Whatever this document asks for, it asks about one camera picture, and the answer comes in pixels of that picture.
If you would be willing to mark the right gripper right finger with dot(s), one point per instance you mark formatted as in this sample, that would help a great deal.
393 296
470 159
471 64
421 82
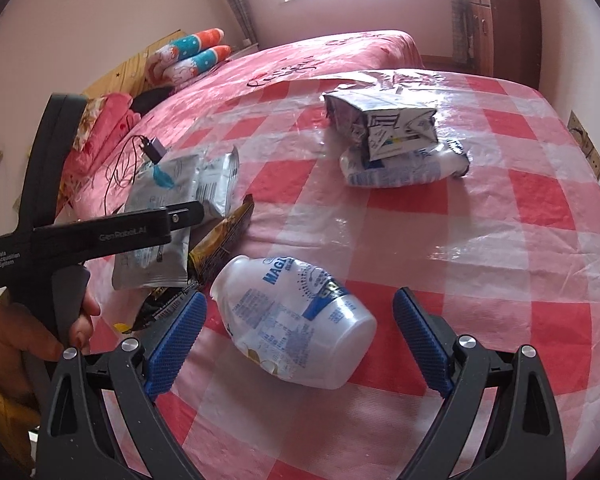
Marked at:
523 437

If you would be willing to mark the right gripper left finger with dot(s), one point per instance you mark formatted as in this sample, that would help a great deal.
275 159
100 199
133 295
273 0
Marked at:
76 440

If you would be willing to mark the black gold coffee sachet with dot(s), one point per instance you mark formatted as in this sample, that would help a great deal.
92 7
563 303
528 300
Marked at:
205 261

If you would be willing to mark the grey foil pouch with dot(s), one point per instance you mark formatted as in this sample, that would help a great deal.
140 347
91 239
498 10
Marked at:
193 190

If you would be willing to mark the white Magicday bottle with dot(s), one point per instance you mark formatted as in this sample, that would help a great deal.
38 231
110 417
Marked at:
293 319

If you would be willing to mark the white squashed plastic bottle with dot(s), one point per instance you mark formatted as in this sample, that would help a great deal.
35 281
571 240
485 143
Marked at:
431 164

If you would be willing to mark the left hand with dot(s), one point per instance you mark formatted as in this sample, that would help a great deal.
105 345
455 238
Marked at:
21 333

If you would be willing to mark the black charger plug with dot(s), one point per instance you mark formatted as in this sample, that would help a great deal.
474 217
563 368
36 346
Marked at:
153 149

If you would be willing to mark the pink folded quilt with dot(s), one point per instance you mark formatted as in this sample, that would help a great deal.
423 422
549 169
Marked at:
115 122

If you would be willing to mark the floral pillow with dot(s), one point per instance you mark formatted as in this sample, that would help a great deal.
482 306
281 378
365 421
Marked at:
87 122

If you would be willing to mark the black cloth on bed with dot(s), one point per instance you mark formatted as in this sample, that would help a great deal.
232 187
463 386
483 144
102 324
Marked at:
149 99

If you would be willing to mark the wooden headboard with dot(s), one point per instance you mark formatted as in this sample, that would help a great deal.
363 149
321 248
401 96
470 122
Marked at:
129 76

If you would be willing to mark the upper cartoon pillow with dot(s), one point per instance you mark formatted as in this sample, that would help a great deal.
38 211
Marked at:
180 49

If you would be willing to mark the red checked plastic tablecloth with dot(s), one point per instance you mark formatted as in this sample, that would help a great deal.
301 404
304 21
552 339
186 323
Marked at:
510 254

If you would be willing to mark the checked curtain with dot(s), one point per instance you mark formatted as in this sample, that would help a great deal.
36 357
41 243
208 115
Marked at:
460 36
232 0

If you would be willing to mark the pink bed cover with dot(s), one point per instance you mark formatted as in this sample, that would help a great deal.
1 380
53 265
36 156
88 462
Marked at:
245 72

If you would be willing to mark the right checked curtain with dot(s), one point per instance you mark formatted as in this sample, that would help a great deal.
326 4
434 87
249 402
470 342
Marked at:
460 36

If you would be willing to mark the wooden cabinet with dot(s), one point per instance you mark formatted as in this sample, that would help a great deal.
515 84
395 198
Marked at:
505 39

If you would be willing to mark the wall socket plate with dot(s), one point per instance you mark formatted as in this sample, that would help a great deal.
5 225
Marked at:
585 143

